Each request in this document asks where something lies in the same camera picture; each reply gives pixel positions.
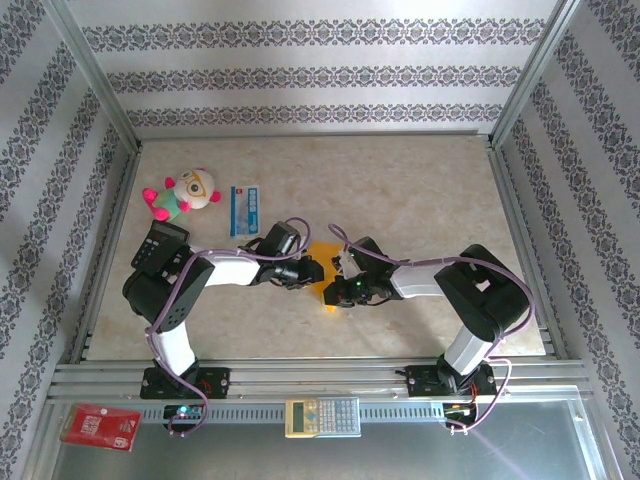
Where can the orange paper sheet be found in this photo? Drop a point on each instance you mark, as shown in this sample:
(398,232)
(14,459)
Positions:
(322,252)

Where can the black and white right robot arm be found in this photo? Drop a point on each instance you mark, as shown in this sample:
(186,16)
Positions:
(480,295)

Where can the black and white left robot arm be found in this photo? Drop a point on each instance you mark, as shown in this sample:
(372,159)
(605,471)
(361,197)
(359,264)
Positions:
(165,300)

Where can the blue white packet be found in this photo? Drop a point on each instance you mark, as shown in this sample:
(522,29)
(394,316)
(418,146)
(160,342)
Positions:
(245,210)

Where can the beige scientific calculator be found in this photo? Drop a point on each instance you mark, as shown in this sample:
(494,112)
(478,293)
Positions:
(320,417)

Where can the white pink plush toy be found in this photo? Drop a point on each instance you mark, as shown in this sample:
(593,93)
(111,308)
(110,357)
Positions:
(195,187)

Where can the black desk calculator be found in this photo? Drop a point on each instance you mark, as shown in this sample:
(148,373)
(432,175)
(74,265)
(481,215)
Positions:
(157,240)

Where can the small controller board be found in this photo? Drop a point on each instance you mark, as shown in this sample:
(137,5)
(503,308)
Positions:
(182,411)
(457,410)

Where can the grey metal panel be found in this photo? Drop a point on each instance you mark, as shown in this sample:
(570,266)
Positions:
(400,455)

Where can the red card box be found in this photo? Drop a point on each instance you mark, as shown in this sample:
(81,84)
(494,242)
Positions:
(97,427)

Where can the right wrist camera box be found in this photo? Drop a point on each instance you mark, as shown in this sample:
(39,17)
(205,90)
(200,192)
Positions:
(345,260)

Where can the aluminium mounting rail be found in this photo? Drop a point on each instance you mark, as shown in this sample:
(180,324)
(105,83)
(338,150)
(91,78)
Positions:
(310,377)

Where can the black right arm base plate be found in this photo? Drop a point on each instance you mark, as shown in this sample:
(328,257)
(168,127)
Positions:
(420,382)

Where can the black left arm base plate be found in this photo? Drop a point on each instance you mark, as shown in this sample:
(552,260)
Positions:
(217,382)

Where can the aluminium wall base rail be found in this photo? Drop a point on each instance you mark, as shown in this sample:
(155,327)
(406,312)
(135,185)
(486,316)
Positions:
(310,135)

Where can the aluminium side rail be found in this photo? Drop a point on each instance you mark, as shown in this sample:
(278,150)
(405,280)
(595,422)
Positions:
(107,250)
(520,220)

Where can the aluminium frame post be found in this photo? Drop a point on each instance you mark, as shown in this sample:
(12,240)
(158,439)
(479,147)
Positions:
(96,75)
(533,75)

